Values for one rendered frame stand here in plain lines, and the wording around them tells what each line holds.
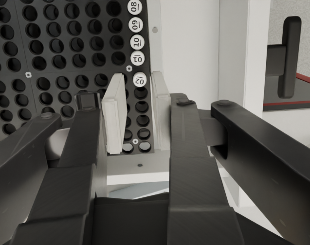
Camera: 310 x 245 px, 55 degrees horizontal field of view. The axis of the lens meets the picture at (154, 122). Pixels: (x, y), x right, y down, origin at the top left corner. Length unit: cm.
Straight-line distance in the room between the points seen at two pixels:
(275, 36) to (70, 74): 107
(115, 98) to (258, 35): 15
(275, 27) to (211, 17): 94
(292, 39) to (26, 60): 24
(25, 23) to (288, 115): 37
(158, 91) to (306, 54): 121
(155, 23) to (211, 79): 9
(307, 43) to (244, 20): 108
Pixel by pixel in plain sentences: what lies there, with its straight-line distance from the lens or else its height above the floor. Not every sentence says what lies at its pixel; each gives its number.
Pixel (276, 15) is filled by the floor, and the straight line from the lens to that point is 128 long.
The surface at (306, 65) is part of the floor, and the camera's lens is 136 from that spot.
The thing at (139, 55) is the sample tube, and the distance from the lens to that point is 26.
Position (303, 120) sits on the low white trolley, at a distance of 50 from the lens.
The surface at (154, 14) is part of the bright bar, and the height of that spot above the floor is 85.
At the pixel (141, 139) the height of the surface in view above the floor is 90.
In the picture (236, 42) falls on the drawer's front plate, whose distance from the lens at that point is 29.
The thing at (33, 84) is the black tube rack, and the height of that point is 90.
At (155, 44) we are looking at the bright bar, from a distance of 33.
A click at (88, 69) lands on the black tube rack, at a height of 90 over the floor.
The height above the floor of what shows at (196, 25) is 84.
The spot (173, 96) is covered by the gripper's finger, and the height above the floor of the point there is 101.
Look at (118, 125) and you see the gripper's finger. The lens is 15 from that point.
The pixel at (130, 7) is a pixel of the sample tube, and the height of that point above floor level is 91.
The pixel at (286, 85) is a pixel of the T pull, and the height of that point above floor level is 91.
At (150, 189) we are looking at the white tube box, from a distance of 46.
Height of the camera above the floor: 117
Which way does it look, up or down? 70 degrees down
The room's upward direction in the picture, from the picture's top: 174 degrees clockwise
